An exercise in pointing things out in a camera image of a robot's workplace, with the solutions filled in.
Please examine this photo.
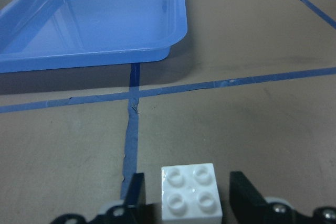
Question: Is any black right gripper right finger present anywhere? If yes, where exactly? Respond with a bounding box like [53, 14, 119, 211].
[229, 171, 268, 223]

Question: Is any blue plastic tray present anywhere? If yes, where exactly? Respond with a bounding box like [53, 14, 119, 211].
[1, 0, 187, 73]

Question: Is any white block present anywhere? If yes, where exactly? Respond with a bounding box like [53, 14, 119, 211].
[161, 163, 223, 223]

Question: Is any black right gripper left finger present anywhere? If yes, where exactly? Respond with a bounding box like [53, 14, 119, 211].
[123, 173, 146, 223]

